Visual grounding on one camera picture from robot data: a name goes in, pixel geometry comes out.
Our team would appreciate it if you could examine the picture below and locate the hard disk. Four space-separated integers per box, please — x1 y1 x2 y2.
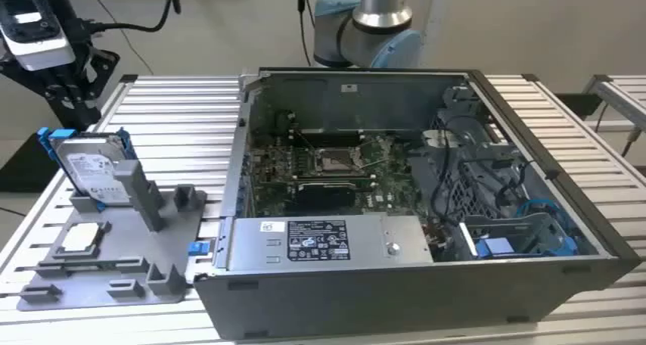
37 127 138 212

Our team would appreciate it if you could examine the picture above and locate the blue disk carrier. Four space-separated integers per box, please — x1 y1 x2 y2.
476 237 576 259

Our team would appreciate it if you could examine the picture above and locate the grey disk bay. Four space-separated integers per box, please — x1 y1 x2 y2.
456 212 576 261

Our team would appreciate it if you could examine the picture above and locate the black box on floor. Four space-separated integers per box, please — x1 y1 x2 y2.
0 135 63 193

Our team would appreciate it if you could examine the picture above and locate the grey parts rack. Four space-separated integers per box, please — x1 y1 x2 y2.
15 159 209 312

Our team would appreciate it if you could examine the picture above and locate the silver CPU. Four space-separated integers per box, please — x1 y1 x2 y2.
58 223 105 252

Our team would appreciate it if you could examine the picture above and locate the thin metal locking lever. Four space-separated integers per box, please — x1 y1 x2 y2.
294 129 318 152

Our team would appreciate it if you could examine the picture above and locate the black RAM slot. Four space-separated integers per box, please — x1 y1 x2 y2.
288 128 365 144

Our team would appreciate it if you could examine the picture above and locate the silver power supply unit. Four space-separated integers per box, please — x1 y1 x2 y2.
224 215 434 272

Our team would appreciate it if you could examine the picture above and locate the CPU socket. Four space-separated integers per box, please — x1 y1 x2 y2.
314 148 361 172

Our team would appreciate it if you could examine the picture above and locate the black graphics card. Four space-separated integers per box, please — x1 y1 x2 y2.
294 181 358 216

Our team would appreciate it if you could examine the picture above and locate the metal socket cover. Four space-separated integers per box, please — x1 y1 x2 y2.
349 138 392 174

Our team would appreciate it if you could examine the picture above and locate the green motherboard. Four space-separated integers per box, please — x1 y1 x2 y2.
249 132 429 217

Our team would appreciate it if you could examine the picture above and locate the dark grey PC case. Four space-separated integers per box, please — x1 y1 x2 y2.
192 67 641 340

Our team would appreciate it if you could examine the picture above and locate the grey perforated drive cage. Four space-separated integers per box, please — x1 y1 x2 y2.
408 106 536 225

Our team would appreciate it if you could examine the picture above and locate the small black box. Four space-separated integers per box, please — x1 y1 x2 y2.
553 93 604 123

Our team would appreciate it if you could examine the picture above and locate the metal slat side table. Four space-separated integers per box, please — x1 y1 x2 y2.
581 74 646 134

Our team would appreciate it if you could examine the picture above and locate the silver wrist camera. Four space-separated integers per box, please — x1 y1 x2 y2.
0 0 75 72

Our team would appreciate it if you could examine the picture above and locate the thick black cable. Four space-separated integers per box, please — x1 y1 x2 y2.
79 0 181 34

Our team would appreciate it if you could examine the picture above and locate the long black wire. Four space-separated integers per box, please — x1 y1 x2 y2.
430 116 511 225

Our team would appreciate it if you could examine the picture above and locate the short black wire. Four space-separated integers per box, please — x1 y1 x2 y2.
496 159 539 210

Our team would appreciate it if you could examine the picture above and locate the light blue wire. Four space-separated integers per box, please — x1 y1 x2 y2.
519 199 569 225

